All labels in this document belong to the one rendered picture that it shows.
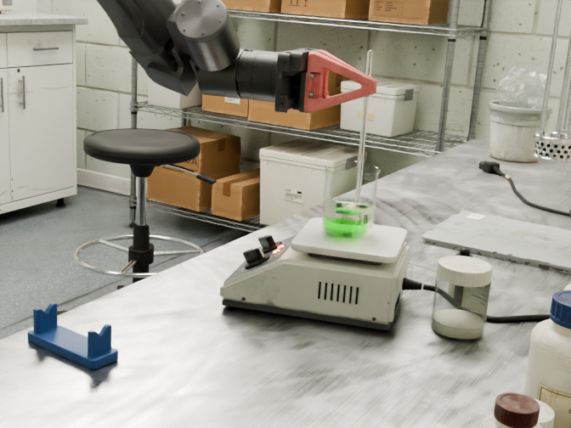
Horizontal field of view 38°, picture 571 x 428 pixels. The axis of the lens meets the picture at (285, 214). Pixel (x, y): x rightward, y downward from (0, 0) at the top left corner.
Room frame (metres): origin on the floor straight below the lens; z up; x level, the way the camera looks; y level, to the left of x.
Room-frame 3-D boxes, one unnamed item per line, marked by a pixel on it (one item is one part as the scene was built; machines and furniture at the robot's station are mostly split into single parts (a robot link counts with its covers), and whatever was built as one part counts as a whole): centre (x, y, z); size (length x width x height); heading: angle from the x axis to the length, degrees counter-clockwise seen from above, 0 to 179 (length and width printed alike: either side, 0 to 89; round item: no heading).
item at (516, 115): (1.93, -0.52, 0.86); 0.14 x 0.14 x 0.21
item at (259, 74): (0.97, 0.02, 1.01); 0.10 x 0.07 x 0.07; 162
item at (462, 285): (0.87, -0.20, 0.79); 0.06 x 0.06 x 0.08
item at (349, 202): (0.93, -0.07, 0.88); 0.07 x 0.06 x 0.08; 172
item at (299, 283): (0.93, -0.05, 0.79); 0.22 x 0.13 x 0.08; 76
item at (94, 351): (0.76, 0.20, 0.77); 0.10 x 0.03 x 0.04; 55
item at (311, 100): (0.96, -0.05, 1.01); 0.09 x 0.07 x 0.07; 72
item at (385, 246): (0.93, -0.08, 0.83); 0.12 x 0.12 x 0.01; 76
